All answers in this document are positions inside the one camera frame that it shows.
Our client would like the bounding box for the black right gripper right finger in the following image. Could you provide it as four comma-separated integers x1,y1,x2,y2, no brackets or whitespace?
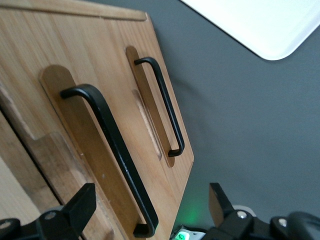
204,182,320,240

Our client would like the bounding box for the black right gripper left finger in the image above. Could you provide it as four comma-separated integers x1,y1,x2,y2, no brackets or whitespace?
0,182,98,240

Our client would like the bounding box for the wooden drawer front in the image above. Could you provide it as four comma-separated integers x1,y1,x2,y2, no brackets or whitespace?
102,11,195,237

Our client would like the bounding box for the wooden drawer cabinet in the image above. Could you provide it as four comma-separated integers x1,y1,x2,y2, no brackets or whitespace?
0,0,148,240

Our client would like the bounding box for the white device with green light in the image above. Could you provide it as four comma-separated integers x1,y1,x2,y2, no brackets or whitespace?
169,223,209,240

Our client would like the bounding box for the wooden cabinet with drawers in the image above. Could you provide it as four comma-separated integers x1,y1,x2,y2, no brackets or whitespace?
0,13,177,240

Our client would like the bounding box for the white flat tray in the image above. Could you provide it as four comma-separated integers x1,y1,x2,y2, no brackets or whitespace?
178,0,320,62

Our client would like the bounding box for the black metal drawer handle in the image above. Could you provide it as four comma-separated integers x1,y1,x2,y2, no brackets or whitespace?
60,83,159,238
133,57,186,158

